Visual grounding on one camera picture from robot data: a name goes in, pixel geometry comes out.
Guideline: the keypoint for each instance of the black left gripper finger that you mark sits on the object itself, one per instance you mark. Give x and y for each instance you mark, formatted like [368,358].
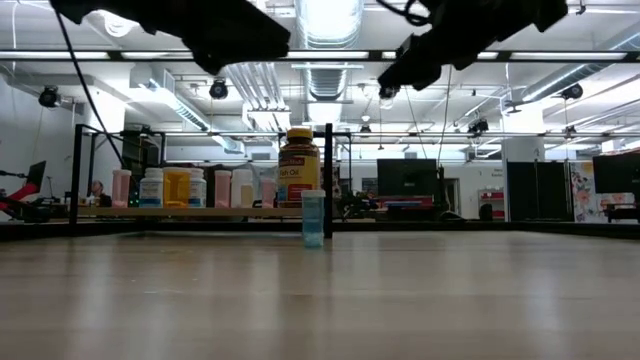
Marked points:
[240,40]

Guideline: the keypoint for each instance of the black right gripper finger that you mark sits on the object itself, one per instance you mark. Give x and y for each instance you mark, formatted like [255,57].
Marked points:
[412,65]

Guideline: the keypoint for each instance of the fish oil bottle yellow cap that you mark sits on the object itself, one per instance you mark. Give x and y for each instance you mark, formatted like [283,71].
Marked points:
[298,170]

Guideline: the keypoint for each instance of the small clear cup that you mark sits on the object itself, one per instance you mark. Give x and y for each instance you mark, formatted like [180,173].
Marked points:
[242,187]

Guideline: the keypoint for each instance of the pink pill vial white cap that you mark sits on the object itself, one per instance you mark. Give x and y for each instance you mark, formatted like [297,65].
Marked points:
[268,195]
[223,190]
[121,190]

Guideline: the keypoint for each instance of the white melatonin bottle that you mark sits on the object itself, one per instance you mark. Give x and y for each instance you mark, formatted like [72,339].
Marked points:
[199,192]

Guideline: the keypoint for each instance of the orange pill bottle white cap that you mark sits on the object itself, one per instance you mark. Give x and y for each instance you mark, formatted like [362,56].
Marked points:
[177,190]

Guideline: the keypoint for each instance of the white bottle blue label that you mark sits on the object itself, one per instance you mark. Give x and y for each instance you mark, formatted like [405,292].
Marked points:
[151,190]

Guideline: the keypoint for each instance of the teal pill vial white cap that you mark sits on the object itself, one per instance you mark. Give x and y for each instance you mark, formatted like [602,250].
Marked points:
[313,220]

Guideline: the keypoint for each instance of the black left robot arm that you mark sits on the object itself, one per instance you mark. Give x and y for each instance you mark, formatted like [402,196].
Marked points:
[100,10]

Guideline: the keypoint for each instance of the wooden shelf board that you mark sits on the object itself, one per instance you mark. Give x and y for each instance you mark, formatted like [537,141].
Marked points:
[200,213]

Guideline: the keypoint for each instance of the black ceiling spotlight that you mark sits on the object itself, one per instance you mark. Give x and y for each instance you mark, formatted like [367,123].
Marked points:
[219,89]
[478,126]
[387,94]
[571,91]
[49,96]

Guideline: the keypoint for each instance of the dark partition panels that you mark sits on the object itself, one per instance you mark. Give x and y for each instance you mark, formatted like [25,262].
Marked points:
[535,190]

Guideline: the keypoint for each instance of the person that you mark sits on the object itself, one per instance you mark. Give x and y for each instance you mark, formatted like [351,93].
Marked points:
[97,189]

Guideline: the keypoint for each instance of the floral cloth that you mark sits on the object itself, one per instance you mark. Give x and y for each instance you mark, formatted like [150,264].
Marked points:
[582,195]

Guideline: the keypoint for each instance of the black monitor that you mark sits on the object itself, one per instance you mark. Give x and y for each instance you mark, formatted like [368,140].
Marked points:
[617,175]

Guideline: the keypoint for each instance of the red and black machine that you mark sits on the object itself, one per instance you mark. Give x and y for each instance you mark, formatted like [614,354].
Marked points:
[25,192]

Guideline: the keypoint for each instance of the black overhead frame bar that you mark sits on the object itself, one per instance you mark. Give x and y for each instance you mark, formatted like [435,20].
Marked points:
[340,55]

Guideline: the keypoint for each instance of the silver ceiling air duct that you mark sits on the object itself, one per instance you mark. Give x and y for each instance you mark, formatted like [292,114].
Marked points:
[327,25]

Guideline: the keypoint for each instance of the black wall screen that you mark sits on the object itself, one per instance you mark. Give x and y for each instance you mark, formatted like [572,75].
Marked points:
[407,177]

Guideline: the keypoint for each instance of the black metal shelf frame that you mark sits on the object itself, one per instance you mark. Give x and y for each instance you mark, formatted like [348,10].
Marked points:
[328,165]

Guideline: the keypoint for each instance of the black aluminium rig frame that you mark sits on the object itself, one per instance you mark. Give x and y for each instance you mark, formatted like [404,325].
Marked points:
[425,226]

